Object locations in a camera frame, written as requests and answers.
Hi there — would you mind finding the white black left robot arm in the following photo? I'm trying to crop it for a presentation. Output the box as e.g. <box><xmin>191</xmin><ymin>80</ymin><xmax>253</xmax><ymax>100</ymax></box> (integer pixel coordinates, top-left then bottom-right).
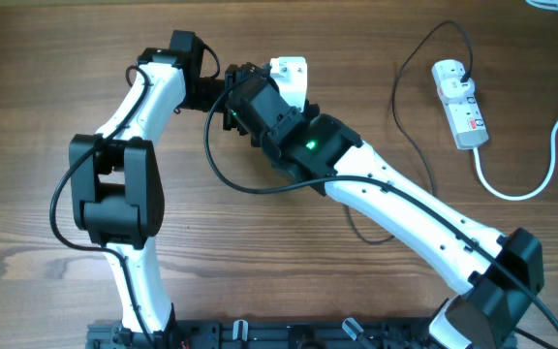
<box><xmin>68</xmin><ymin>31</ymin><xmax>260</xmax><ymax>348</ymax></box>

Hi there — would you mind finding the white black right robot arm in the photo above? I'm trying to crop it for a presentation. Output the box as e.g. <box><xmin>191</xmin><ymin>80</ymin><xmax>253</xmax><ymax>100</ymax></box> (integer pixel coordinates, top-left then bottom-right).
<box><xmin>225</xmin><ymin>77</ymin><xmax>543</xmax><ymax>348</ymax></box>

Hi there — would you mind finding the white power strip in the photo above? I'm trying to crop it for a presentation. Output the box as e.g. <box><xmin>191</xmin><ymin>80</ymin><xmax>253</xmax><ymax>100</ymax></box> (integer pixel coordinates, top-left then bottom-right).
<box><xmin>431</xmin><ymin>59</ymin><xmax>489</xmax><ymax>150</ymax></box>

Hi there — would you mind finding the black USB charger cable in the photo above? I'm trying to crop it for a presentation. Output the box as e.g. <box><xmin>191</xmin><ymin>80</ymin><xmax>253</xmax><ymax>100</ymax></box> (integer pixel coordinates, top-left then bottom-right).
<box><xmin>342</xmin><ymin>19</ymin><xmax>475</xmax><ymax>245</ymax></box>

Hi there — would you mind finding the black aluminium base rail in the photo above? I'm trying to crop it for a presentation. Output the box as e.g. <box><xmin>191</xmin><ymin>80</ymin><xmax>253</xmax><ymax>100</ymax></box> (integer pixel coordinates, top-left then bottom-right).
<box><xmin>85</xmin><ymin>317</ymin><xmax>517</xmax><ymax>349</ymax></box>

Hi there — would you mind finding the white power strip cord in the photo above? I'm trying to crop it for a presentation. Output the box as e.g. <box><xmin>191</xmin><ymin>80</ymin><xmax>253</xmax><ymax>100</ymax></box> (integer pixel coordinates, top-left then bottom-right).
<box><xmin>471</xmin><ymin>4</ymin><xmax>558</xmax><ymax>203</ymax></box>

